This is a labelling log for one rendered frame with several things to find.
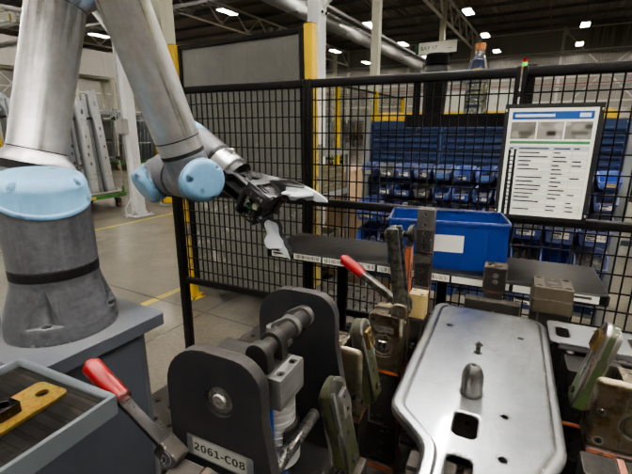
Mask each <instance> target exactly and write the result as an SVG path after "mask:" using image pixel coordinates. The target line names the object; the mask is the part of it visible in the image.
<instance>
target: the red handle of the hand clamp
mask: <svg viewBox="0 0 632 474"><path fill-rule="evenodd" d="M340 263H341V264H342V265H343V266H345V267H346V268H347V269H348V270H349V271H351V272H352V273H353V274H354V275H356V276H357V277H358V278H361V279H363V280H364V281H365V282H366V283H367V284H369V285H370V286H371V287H372V288H373V289H375V290H376V291H377V292H379V293H380V294H381V295H382V296H383V297H385V298H386V300H387V301H388V302H390V303H391V304H392V305H394V303H393V294H392V292H391V291H390V290H389V289H388V288H386V287H385V286H384V285H383V284H381V283H380V282H379V281H378V280H377V279H375V278H374V277H373V276H371V275H370V274H369V273H368V272H366V271H367V270H366V269H365V268H364V267H362V266H361V265H360V264H359V263H358V262H356V261H355V260H354V259H352V258H351V257H350V256H349V255H347V254H346V255H345V256H344V255H342V256H341V257H340Z"/></svg>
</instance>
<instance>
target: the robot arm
mask: <svg viewBox="0 0 632 474"><path fill-rule="evenodd" d="M96 10H98V11H99V12H100V15H101V17H102V19H103V23H104V26H105V28H106V30H107V33H108V35H109V37H110V39H111V41H112V44H113V46H114V48H115V51H116V53H117V55H118V59H119V62H120V64H121V66H122V68H123V70H124V72H125V75H126V77H127V79H128V82H129V84H130V87H131V89H132V91H133V94H134V96H135V99H136V101H137V104H138V106H139V108H140V111H141V113H142V115H143V118H144V120H145V122H146V124H147V126H148V129H149V131H150V135H151V137H152V139H153V142H154V144H155V147H156V149H157V150H158V154H157V155H155V156H154V157H152V158H151V159H149V160H148V161H147V162H146V163H142V164H141V166H140V167H138V168H137V169H136V170H134V171H133V172H132V173H131V180H132V182H133V184H134V186H135V188H136V189H137V190H138V192H139V193H140V194H141V195H142V196H143V197H144V198H145V199H146V200H148V201H149V202H152V203H156V202H158V201H160V200H161V199H163V198H166V196H168V195H171V196H175V197H180V198H186V199H187V200H190V201H198V202H207V201H211V200H214V199H215V198H217V197H218V196H219V194H220V193H221V192H222V190H223V191H224V192H225V193H226V194H227V195H229V196H230V197H231V198H232V199H233V200H235V201H236V202H237V205H236V207H235V209H234V211H235V212H237V213H238V214H239V215H240V216H242V217H243V218H244V219H245V220H246V221H247V222H249V223H250V224H251V225H252V226H255V225H257V224H259V223H261V226H262V227H263V228H264V229H265V230H266V231H267V235H266V237H265V239H264V243H265V246H266V247H267V248H277V249H279V251H280V252H281V253H282V254H283V255H284V256H285V257H287V258H288V259H289V260H290V259H292V248H291V247H290V246H289V245H288V242H287V238H286V237H285V236H284V234H283V231H282V230H283V227H282V225H281V222H280V221H277V220H275V219H273V217H272V214H280V210H279V209H280V207H281V205H282V204H283V203H285V202H287V200H288V198H289V199H290V200H298V199H301V198H302V199H304V200H306V201H309V200H313V201H316V202H317V203H328V200H327V199H326V198H325V197H324V196H322V195H321V194H320V193H318V192H316V191H315V190H313V189H311V188H309V187H307V186H306V185H304V184H302V183H300V182H297V181H295V180H291V179H281V178H278V177H274V176H270V175H266V174H262V173H259V172H255V171H251V167H250V165H249V164H248V163H247V162H246V161H245V160H244V159H243V158H242V157H241V156H239V155H238V154H237V153H236V152H234V149H233V148H229V147H228V146H227V145H226V144H224V143H223V142H222V141H221V140H220V139H218V138H217V137H216V136H215V135H213V134H212V132H211V131H210V130H208V129H207V128H205V127H203V126H202V125H201V124H199V123H197V122H196V121H194V118H193V116H192V113H191V110H190V107H189V105H188V102H187V100H186V98H185V95H184V92H183V89H182V85H181V82H180V79H179V77H178V74H177V72H176V69H175V67H174V64H173V61H172V59H171V56H170V53H169V51H168V49H167V46H166V41H165V39H164V36H163V33H162V31H161V28H160V25H159V23H158V21H157V18H156V15H155V12H154V10H153V7H152V4H151V1H150V0H24V1H23V8H22V16H21V23H20V31H19V38H18V46H17V54H16V61H15V68H14V75H13V83H12V90H11V98H10V106H9V113H8V127H7V134H6V142H5V145H4V146H3V147H2V148H0V248H1V252H2V257H3V262H4V266H5V270H6V275H7V280H8V290H7V295H6V300H5V305H4V309H3V314H2V319H1V329H2V334H3V339H4V341H5V342H6V343H7V344H9V345H11V346H15V347H20V348H44V347H52V346H57V345H62V344H67V343H71V342H74V341H78V340H82V339H85V338H88V337H90V336H93V335H95V334H97V333H99V332H101V331H103V330H104V329H105V328H107V327H108V326H110V325H111V324H113V323H114V322H115V321H116V319H117V318H118V316H119V306H118V301H117V298H116V296H115V295H114V294H113V292H112V290H111V288H110V286H109V284H108V283H107V281H106V279H105V277H104V275H103V273H102V271H101V268H100V262H99V255H98V248H97V242H96V235H95V229H94V222H93V215H92V209H91V192H90V190H89V188H88V185H87V179H86V177H85V176H84V175H83V174H82V173H81V172H79V171H77V170H76V168H75V167H74V165H73V164H72V163H71V162H70V160H69V158H68V149H69V143H70V136H71V124H72V117H73V109H74V103H75V96H76V89H77V83H78V76H79V70H80V62H81V55H82V49H83V42H84V35H85V29H86V21H87V15H88V14H90V13H92V12H94V11H96ZM239 206H242V207H239ZM249 212H251V214H250V213H249ZM243 213H246V214H248V215H249V216H250V217H251V218H252V219H253V220H251V221H250V220H249V219H248V218H246V217H245V216H244V215H243ZM256 217H257V218H258V219H259V221H260V222H259V221H258V220H257V219H256Z"/></svg>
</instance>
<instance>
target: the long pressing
mask: <svg viewBox="0 0 632 474"><path fill-rule="evenodd" d="M448 324H451V325H452V326H448ZM518 338H521V339H522V340H519V339H518ZM478 341H480V342H481V343H482V346H481V354H480V355H477V354H475V353H474V352H475V351H476V344H477V342H478ZM468 363H476V364H478V365H480V366H481V367H482V371H483V375H484V381H483V389H482V397H481V398H479V399H469V398H467V397H465V396H464V395H463V394H461V392H460V386H461V378H462V372H463V369H464V367H465V365H466V364H468ZM391 412H392V415H393V417H394V418H395V419H396V420H397V421H398V422H399V424H400V425H401V426H402V427H403V429H404V430H405V431H406V433H407V434H408V435H409V436H410V438H411V439H412V440H413V441H414V443H415V444H416V445H417V447H418V448H419V452H420V458H419V464H418V468H417V471H416V474H443V473H444V468H445V464H446V460H447V457H448V456H456V457H459V458H463V459H466V460H468V461H469V462H470V463H471V464H472V474H561V472H562V471H563V469H564V468H565V465H566V461H567V452H566V447H565V441H564V435H563V429H562V423H561V412H560V406H559V400H558V394H557V389H556V383H555V376H554V371H553V365H552V359H551V354H550V347H549V341H548V335H547V330H546V328H545V327H544V326H543V325H542V324H540V323H539V322H536V321H534V320H532V319H528V318H523V317H517V316H512V315H506V314H501V313H495V312H490V311H484V310H478V309H474V308H463V307H457V306H452V305H448V304H445V303H440V304H437V305H435V306H434V309H433V311H432V313H431V315H430V317H429V319H428V322H427V324H426V325H425V327H424V329H423V331H422V334H421V336H420V338H419V341H418V343H417V346H416V348H415V350H414V352H413V354H412V356H411V358H410V360H409V362H408V364H407V366H406V369H405V371H404V373H403V376H402V378H401V381H400V383H399V384H398V386H397V388H396V391H395V393H394V395H393V397H392V401H391ZM457 414H463V415H467V416H470V417H473V418H475V419H476V420H477V421H478V429H477V436H476V438H475V439H467V438H464V437H461V436H458V435H456V434H454V433H453V432H452V428H453V423H454V420H455V416H456V415H457ZM501 416H506V417H507V419H503V418H502V417H501ZM498 458H504V459H505V460H506V461H507V463H505V464H504V463H501V462H500V461H499V459H498Z"/></svg>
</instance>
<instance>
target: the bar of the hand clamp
mask: <svg viewBox="0 0 632 474"><path fill-rule="evenodd" d="M405 237H408V240H409V241H410V242H415V241H416V240H417V229H416V228H415V227H414V226H410V227H409V228H408V230H407V231H404V229H403V226H402V225H400V226H397V225H391V226H390V227H388V228H387V229H386V230H385V232H380V238H385V240H387V251H388V259H389V268H390V276H391V286H392V294H393V303H394V304H403V305H405V306H406V304H407V313H408V314H410V312H411V309H410V300H409V291H408V280H407V271H406V261H405V252H404V242H403V240H404V238H405Z"/></svg>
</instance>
